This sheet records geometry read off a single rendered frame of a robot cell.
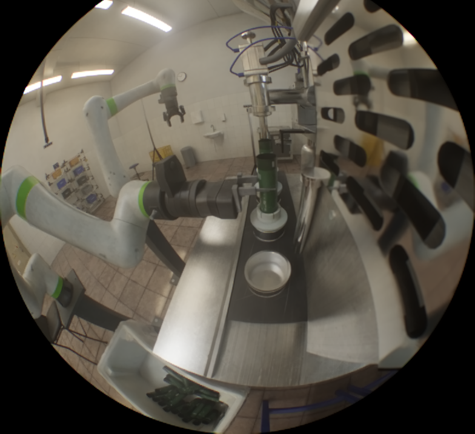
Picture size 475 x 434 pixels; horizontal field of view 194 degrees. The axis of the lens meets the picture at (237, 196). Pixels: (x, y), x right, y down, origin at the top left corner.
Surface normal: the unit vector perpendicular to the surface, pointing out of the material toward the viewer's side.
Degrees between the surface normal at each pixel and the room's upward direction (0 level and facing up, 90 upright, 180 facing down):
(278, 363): 0
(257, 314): 0
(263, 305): 0
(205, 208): 90
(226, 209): 90
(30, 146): 90
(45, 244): 90
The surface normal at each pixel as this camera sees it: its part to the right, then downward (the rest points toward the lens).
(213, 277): -0.15, -0.82
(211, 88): -0.17, 0.57
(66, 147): 0.97, -0.03
